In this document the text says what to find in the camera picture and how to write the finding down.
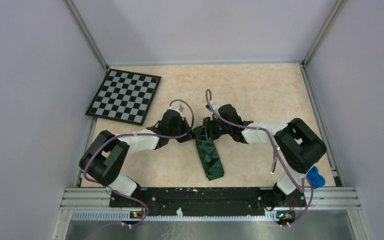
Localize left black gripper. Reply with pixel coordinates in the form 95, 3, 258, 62
168, 117, 197, 143

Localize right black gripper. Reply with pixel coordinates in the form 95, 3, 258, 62
196, 116, 232, 142

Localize dark green cloth napkin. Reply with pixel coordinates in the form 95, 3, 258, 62
192, 126, 225, 181

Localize silver metal fork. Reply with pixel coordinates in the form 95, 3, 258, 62
270, 146, 280, 175

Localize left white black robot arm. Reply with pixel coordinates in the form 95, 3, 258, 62
79, 104, 192, 207

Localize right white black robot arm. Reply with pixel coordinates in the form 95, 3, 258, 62
197, 102, 327, 206

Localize black grey checkerboard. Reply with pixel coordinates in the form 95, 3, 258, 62
85, 68, 162, 126

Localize blue toy car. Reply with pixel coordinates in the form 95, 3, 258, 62
306, 166, 326, 189

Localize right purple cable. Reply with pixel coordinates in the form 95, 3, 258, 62
205, 88, 315, 228

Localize purple cable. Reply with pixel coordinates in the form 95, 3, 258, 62
205, 88, 315, 228
83, 99, 196, 229

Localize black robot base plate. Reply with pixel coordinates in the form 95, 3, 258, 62
109, 187, 307, 217

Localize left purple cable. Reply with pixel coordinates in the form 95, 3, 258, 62
83, 99, 196, 229

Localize white toothed cable rail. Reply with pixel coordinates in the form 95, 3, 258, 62
71, 210, 279, 222

